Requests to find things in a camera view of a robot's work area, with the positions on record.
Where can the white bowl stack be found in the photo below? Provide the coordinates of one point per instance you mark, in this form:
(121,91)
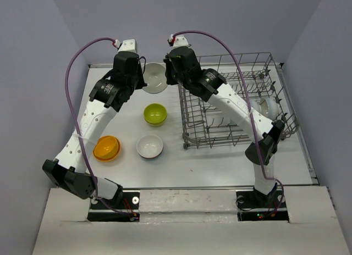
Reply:
(154,77)

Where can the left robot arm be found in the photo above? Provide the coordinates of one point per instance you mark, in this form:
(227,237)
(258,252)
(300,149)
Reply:
(68,170)

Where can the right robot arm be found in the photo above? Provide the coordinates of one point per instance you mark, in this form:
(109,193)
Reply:
(183,68)

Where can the green bowl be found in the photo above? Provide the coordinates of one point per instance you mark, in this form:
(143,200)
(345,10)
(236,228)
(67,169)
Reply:
(155,114)

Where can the white bowl red rim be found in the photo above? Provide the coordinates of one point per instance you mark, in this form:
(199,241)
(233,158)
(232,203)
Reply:
(149,146)

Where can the orange bowl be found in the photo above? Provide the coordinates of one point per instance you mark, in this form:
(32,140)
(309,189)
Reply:
(107,148)

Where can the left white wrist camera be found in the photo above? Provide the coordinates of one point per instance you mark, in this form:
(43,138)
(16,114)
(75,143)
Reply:
(126,45)

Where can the grey wire dish rack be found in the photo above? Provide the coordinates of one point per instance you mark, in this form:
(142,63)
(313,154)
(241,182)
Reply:
(255,96)

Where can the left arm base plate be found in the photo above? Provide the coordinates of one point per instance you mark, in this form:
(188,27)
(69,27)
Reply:
(127,211)

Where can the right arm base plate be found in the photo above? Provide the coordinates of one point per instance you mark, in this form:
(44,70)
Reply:
(249,209)

